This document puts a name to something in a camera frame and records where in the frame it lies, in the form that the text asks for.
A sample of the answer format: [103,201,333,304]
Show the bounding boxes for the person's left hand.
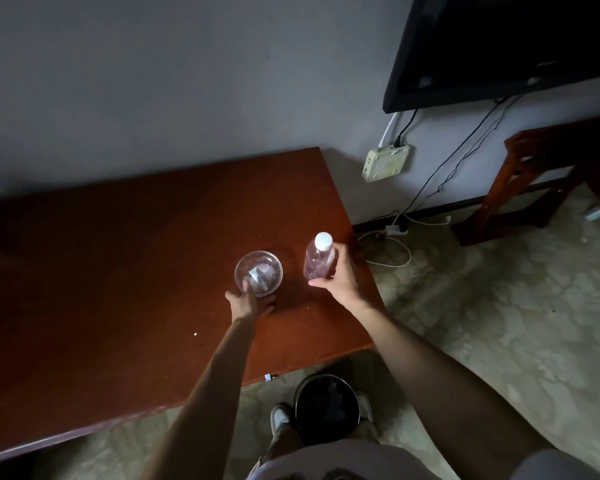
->
[225,279,277,325]

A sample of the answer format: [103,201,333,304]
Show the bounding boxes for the wooden luggage rack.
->
[452,114,600,247]

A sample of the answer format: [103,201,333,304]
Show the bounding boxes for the black router cable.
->
[393,108,420,147]

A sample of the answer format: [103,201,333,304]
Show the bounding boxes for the white sneaker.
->
[355,392,375,425]
[271,403,296,438]

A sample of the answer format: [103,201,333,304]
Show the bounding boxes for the person's white printed t-shirt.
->
[247,439,600,480]

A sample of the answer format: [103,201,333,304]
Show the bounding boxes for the plain clear white-cap bottle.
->
[303,232,339,283]

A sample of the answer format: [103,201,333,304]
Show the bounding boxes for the straight white floor cable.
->
[405,215,454,227]

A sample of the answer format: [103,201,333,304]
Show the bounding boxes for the looped white floor cable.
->
[357,229,413,268]

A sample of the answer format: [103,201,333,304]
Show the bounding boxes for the black trash bin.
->
[293,373,359,445]

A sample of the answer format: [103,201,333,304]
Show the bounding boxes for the person's right forearm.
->
[349,300,556,480]

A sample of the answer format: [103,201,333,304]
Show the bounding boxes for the white router box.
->
[362,143,412,183]

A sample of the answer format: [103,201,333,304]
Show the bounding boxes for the person's left forearm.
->
[139,314,261,480]

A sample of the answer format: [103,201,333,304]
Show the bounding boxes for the red-brown wooden desk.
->
[0,147,389,468]

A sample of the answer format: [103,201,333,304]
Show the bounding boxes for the black television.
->
[383,0,600,114]

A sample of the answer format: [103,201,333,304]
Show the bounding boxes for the person's right hand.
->
[307,243,381,317]

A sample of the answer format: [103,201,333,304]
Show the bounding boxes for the white router cable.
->
[378,110,400,148]

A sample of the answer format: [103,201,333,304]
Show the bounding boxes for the person's beige trousers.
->
[252,419,381,468]

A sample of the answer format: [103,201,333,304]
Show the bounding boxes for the thin black wall cable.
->
[402,97,501,221]
[422,94,526,201]

